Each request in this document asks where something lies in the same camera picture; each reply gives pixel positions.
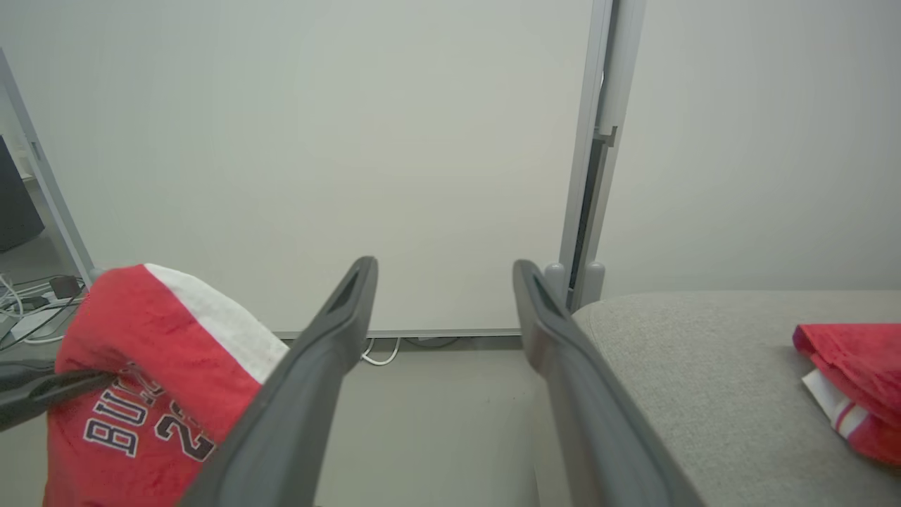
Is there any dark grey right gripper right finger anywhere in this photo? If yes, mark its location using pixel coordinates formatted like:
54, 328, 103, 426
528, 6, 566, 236
512, 258, 705, 507

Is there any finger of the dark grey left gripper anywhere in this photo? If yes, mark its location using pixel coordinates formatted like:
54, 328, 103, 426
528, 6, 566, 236
0, 360, 58, 384
0, 371, 115, 432

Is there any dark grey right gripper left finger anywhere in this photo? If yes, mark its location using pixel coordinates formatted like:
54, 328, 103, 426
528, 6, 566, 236
179, 256, 379, 507

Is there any red jersey with navy lettering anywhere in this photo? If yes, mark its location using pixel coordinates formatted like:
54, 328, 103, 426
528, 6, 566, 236
42, 263, 291, 507

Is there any red garment with striped trim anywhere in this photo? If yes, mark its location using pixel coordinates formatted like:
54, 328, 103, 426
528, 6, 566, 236
793, 323, 901, 468

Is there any grey fabric sofa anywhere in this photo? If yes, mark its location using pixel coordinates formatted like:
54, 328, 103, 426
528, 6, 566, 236
572, 290, 901, 507

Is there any large white partition panel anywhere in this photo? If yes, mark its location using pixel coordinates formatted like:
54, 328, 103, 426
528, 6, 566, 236
0, 0, 615, 340

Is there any narrow white partition panel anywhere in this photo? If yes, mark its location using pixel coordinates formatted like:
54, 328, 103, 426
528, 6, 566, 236
596, 0, 901, 295

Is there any long white floor cable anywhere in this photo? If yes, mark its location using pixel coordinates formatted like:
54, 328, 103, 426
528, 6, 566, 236
0, 273, 68, 346

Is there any looped white power cable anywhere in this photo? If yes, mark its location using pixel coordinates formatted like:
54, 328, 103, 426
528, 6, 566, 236
360, 337, 402, 367

